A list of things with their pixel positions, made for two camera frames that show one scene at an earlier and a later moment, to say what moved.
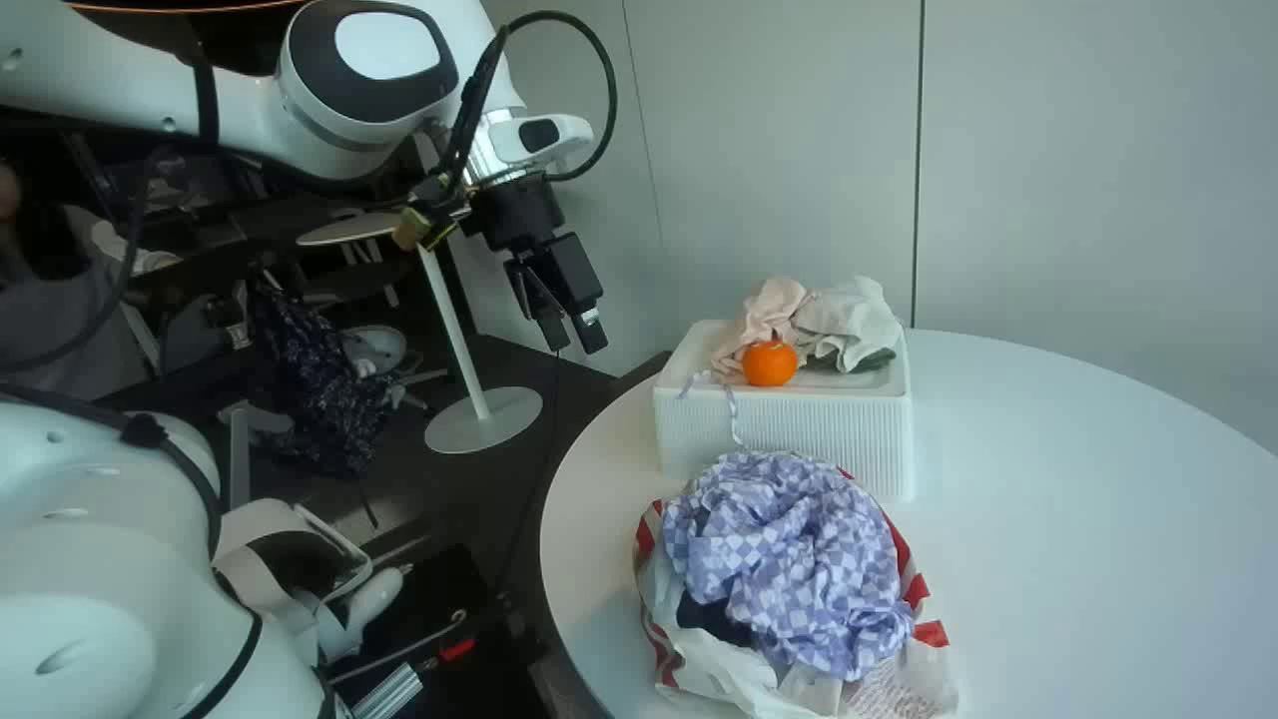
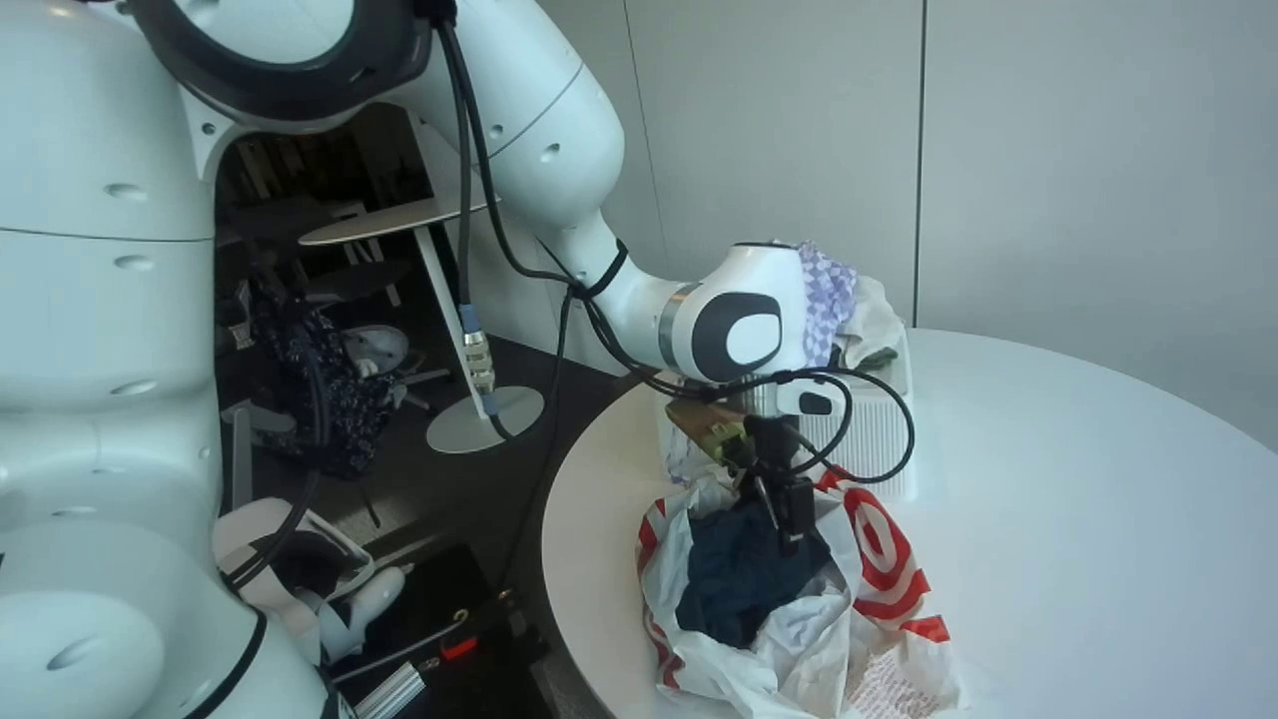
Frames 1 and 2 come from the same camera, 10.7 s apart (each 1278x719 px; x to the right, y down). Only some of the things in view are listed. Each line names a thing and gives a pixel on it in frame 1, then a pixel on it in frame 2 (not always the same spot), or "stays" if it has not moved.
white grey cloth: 850,326 stays
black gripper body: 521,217 to 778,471
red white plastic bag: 746,679 stays
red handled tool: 463,648 stays
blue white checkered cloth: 802,547 to 830,298
